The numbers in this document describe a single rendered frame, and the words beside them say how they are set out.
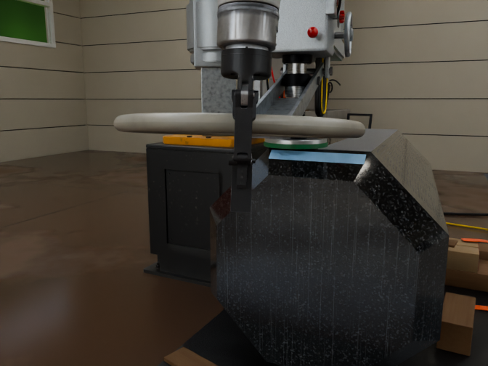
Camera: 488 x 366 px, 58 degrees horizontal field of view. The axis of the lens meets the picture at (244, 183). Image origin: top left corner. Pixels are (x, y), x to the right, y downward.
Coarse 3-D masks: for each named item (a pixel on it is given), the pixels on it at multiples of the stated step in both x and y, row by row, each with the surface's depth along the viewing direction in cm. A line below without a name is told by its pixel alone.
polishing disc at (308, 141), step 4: (264, 140) 152; (268, 140) 147; (272, 140) 145; (276, 140) 144; (280, 140) 143; (284, 140) 142; (288, 140) 142; (292, 140) 142; (296, 140) 142; (300, 140) 142; (304, 140) 142; (308, 140) 142; (312, 140) 142; (316, 140) 143; (320, 140) 144; (324, 140) 146; (288, 144) 142; (292, 144) 142; (296, 144) 142; (300, 144) 142; (304, 144) 142; (308, 144) 142
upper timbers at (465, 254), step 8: (448, 248) 233; (456, 248) 233; (464, 248) 233; (472, 248) 233; (448, 256) 231; (456, 256) 229; (464, 256) 227; (472, 256) 226; (448, 264) 231; (456, 264) 230; (464, 264) 228; (472, 264) 226
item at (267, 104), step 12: (312, 72) 165; (324, 72) 164; (276, 84) 141; (312, 84) 142; (264, 96) 129; (276, 96) 142; (300, 96) 126; (312, 96) 143; (264, 108) 128; (276, 108) 132; (288, 108) 131; (300, 108) 121
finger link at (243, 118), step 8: (248, 96) 59; (240, 104) 61; (248, 104) 60; (240, 112) 60; (248, 112) 60; (240, 120) 60; (248, 120) 60; (240, 128) 60; (248, 128) 60; (240, 136) 61; (248, 136) 61; (240, 144) 61; (248, 144) 61; (248, 152) 61; (248, 160) 61
